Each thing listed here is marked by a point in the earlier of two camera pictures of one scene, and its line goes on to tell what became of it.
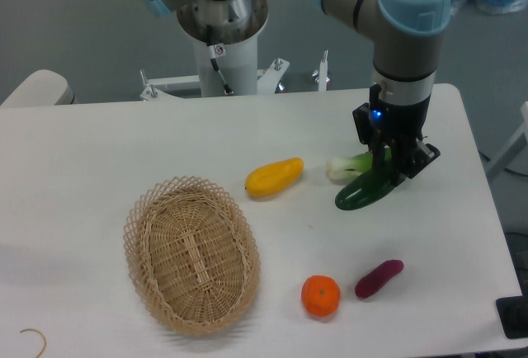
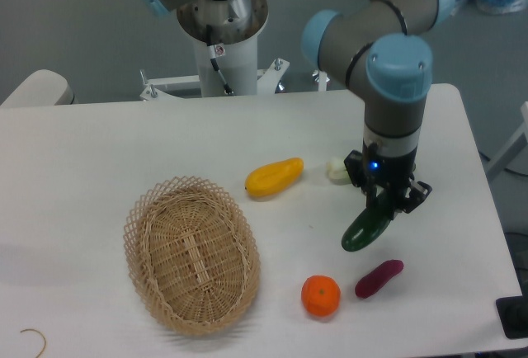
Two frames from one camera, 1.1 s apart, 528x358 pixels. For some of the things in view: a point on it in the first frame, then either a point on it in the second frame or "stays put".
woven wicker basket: x=193 y=255 stays put
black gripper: x=397 y=130 to x=388 y=181
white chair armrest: x=42 y=88 stays put
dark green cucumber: x=367 y=187 to x=370 y=223
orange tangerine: x=320 y=295 stays put
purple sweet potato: x=370 y=284 stays put
